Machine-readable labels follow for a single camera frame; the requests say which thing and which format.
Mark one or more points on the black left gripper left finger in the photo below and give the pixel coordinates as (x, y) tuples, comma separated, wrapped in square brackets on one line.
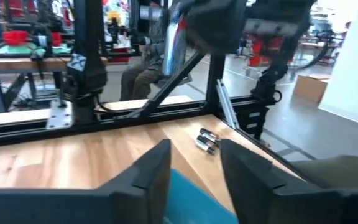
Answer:
[(73, 208)]

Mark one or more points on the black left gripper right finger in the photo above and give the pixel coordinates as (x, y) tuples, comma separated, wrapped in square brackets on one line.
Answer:
[(291, 205)]

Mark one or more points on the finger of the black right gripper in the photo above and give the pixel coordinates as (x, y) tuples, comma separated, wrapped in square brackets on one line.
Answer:
[(286, 59), (263, 84)]

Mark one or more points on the silver black battery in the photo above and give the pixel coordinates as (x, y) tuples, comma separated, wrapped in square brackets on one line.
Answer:
[(208, 141), (210, 133), (205, 148)]

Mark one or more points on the dark teal plastic bin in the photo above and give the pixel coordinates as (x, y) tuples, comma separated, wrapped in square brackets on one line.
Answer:
[(194, 205)]

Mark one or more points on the red cart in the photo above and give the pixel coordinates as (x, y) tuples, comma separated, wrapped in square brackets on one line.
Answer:
[(255, 49)]

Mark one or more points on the cardboard box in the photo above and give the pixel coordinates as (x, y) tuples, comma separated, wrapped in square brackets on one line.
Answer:
[(309, 88)]

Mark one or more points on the person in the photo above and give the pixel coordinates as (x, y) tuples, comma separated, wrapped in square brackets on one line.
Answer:
[(141, 81)]

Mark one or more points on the wooden workbench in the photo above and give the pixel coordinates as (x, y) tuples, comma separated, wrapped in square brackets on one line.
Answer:
[(17, 64)]

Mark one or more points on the green cutting mat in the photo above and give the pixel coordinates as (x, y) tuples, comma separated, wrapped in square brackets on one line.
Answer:
[(20, 49)]

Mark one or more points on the red plastic bin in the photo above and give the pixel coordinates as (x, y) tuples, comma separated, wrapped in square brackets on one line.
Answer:
[(15, 38)]

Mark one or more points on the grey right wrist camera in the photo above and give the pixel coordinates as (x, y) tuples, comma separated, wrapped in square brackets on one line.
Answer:
[(269, 27)]

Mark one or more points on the silver metal bracket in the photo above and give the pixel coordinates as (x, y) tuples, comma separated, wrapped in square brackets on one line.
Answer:
[(227, 102)]

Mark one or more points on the black aluminium table frame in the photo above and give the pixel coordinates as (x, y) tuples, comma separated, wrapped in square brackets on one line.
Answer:
[(182, 110)]

